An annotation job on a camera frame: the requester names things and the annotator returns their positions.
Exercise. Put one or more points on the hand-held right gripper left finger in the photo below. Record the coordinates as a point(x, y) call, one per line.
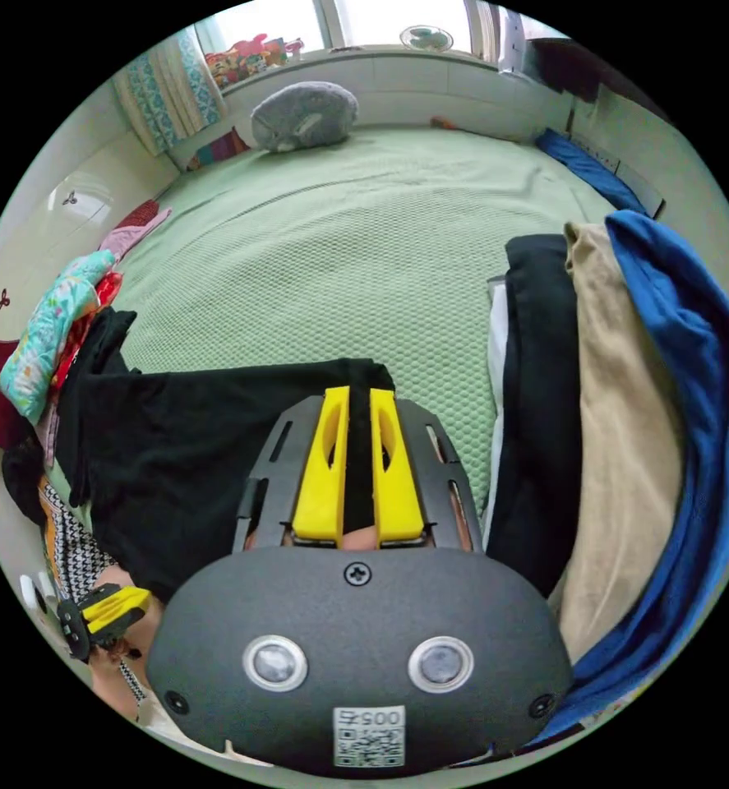
point(322, 487)

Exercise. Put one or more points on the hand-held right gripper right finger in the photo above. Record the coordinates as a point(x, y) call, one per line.
point(398, 493)

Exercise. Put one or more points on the bed with green quilt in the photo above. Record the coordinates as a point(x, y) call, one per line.
point(339, 265)

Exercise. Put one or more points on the floral teal blanket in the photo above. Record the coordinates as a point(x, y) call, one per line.
point(50, 333)

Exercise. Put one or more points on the patterned teal curtain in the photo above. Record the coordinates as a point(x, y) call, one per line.
point(167, 92)

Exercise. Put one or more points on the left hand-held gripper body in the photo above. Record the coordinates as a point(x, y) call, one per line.
point(75, 629)

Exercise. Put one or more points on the white cupboard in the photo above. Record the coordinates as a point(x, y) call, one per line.
point(62, 240)

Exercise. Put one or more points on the window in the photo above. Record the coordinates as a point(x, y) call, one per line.
point(395, 21)

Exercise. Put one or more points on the small fan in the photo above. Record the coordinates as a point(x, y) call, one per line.
point(426, 37)

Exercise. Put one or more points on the grey plush cushion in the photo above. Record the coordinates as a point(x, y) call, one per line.
point(302, 114)

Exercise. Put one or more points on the pink and red cloth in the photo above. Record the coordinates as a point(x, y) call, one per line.
point(139, 228)

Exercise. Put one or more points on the colourful toys on sill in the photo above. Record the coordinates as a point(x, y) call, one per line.
point(247, 58)

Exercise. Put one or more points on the black short sleeve shirt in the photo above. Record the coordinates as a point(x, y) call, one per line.
point(191, 444)

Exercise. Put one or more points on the blue cloth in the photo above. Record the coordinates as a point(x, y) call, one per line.
point(586, 163)

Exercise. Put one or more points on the pile of clothes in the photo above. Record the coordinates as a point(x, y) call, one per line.
point(623, 400)

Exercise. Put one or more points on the person's right hand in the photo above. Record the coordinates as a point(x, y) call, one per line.
point(359, 537)

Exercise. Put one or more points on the striped multicolour cloth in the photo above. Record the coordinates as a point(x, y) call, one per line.
point(216, 149)

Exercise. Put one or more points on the person's left hand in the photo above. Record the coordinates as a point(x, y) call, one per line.
point(114, 675)

